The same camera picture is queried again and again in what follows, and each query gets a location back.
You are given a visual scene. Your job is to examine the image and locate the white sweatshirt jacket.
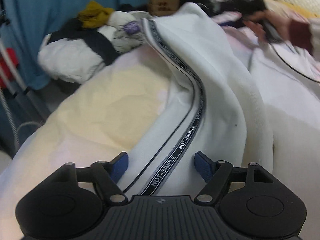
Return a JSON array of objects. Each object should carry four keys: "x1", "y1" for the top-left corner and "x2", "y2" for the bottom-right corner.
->
[{"x1": 1, "y1": 3, "x2": 319, "y2": 239}]

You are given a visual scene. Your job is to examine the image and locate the person's right hand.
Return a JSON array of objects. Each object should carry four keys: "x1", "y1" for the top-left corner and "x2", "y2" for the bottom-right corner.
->
[{"x1": 243, "y1": 10, "x2": 292, "y2": 42}]

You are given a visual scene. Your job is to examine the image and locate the pastel tie-dye bed duvet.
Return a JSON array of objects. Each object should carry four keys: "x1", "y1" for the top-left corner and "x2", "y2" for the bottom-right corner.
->
[{"x1": 12, "y1": 0, "x2": 320, "y2": 160}]

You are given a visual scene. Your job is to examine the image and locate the black sofa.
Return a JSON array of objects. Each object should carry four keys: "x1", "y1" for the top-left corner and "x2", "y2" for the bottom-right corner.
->
[{"x1": 118, "y1": 0, "x2": 212, "y2": 12}]

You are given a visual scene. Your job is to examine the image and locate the brown paper bag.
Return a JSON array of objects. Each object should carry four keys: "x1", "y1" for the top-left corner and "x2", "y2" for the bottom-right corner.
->
[{"x1": 147, "y1": 0, "x2": 180, "y2": 16}]

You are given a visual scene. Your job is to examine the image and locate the white and black puffer jacket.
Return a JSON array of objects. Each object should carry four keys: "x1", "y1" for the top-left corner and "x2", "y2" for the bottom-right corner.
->
[{"x1": 37, "y1": 11, "x2": 149, "y2": 84}]

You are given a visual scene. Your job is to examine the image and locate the garment steamer stand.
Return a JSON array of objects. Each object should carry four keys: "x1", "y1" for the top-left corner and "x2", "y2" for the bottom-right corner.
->
[{"x1": 0, "y1": 4, "x2": 48, "y2": 156}]

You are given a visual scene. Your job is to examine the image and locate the red garment on stand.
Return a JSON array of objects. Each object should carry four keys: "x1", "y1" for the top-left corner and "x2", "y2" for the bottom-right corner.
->
[{"x1": 0, "y1": 48, "x2": 20, "y2": 88}]

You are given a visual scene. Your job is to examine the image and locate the mustard yellow garment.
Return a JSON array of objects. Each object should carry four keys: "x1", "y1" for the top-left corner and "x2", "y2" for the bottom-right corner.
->
[{"x1": 77, "y1": 1, "x2": 114, "y2": 29}]

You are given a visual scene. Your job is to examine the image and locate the blue curtain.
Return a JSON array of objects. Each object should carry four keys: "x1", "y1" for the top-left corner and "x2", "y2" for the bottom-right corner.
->
[{"x1": 1, "y1": 0, "x2": 148, "y2": 90}]

